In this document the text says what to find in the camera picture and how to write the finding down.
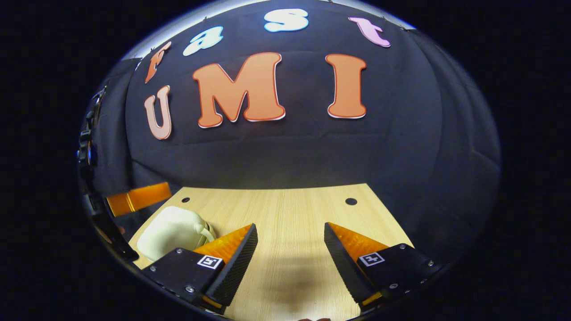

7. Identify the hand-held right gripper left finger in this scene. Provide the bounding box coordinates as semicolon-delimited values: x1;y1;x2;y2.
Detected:
142;223;258;313

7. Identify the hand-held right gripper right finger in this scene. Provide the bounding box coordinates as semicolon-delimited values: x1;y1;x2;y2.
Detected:
324;222;442;308

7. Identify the pale yellow suitcase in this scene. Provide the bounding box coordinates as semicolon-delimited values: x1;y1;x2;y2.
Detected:
136;206;218;263

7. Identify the black backdrop cloth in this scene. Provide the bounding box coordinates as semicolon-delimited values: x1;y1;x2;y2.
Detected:
87;0;502;268

